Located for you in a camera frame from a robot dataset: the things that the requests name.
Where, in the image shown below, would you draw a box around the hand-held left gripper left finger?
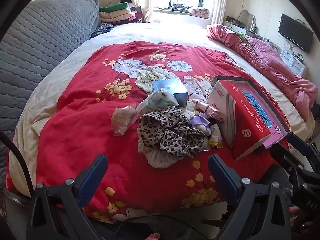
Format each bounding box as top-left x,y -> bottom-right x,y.
30,154 -> 108,240

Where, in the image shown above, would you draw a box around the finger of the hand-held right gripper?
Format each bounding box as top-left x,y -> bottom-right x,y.
286,132 -> 320,170
270,142 -> 316,180

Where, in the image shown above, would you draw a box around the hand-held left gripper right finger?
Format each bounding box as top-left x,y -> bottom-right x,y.
208,154 -> 293,240

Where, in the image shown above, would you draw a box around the teddy bear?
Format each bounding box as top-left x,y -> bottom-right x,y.
182,109 -> 213,133
191,99 -> 225,123

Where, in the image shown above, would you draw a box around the clear plastic bag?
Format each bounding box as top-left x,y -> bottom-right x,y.
111,105 -> 138,137

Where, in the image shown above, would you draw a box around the leopard print cloth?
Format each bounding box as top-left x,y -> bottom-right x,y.
137,106 -> 206,158

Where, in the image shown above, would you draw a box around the white and green packet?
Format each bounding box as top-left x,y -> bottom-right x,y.
136,90 -> 179,115

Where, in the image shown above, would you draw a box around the person's right hand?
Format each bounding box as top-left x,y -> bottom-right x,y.
287,206 -> 309,234

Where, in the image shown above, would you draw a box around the yellow and white packet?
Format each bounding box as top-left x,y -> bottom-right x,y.
209,126 -> 224,148

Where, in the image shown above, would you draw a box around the red floral blanket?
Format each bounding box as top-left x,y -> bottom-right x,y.
6,41 -> 292,224

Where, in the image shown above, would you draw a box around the pink book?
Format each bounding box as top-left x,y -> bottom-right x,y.
241,89 -> 288,149

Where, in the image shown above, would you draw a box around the white dotted cloth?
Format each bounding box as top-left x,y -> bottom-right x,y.
139,140 -> 180,169

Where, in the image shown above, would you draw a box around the white cabinet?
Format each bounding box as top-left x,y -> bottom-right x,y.
280,47 -> 307,77

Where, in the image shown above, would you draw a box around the pink quilt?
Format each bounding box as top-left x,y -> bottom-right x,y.
206,24 -> 318,120

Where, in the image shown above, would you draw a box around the dark glossy box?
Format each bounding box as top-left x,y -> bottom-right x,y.
151,78 -> 188,108

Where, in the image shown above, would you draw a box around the black television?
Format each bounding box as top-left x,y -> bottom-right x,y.
278,13 -> 314,54

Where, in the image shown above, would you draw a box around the green cloth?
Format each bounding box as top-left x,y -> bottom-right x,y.
229,27 -> 250,43

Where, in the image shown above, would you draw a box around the grey quilted headboard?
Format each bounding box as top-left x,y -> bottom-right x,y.
0,0 -> 100,188

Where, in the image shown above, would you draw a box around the dark patterned pillow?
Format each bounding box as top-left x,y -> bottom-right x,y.
90,22 -> 114,38

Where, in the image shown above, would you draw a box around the bed with cream sheet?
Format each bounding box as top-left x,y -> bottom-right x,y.
9,22 -> 315,198

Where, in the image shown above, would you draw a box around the stack of folded clothes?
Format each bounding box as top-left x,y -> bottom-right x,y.
99,2 -> 144,25

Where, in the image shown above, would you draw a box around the clothes on window sill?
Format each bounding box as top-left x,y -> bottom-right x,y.
159,3 -> 210,18

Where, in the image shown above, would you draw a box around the cream curtain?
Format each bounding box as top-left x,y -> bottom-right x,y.
131,0 -> 154,23
209,0 -> 229,27

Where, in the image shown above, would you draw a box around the black cable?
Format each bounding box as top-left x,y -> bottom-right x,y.
0,130 -> 34,198

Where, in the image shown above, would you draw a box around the silver metal frame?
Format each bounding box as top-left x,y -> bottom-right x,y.
236,9 -> 258,32

